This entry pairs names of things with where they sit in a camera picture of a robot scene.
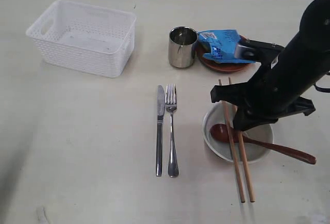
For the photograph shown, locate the reddish brown wooden spoon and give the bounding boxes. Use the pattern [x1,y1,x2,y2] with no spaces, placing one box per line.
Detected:
[210,123,317,165]

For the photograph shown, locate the brown round wooden plate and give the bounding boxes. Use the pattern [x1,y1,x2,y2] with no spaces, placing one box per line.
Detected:
[195,41,250,73]

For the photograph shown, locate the brown wooden chopstick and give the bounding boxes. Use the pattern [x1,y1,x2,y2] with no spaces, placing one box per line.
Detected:
[218,79,246,203]
[228,77,256,203]

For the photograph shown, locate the silver fork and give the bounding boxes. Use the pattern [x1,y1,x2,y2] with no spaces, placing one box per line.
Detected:
[165,84,179,178]

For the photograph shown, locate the shiny steel cup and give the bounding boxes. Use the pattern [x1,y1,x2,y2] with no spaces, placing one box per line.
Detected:
[168,26,197,69]

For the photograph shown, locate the blue packet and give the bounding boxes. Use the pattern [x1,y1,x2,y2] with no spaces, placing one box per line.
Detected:
[198,29,254,64]

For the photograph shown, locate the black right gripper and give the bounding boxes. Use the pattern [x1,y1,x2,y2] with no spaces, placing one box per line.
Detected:
[210,48,329,131]

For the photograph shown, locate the silver table knife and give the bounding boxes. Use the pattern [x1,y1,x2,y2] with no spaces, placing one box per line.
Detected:
[156,85,165,177]

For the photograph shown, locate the white perforated plastic basket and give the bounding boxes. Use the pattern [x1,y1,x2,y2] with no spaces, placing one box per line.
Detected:
[26,0,136,78]

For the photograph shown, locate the grey speckled ceramic dish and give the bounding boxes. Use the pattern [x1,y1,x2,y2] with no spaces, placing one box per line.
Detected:
[202,103,274,164]

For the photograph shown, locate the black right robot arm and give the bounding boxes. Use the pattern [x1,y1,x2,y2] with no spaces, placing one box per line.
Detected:
[210,0,329,131]

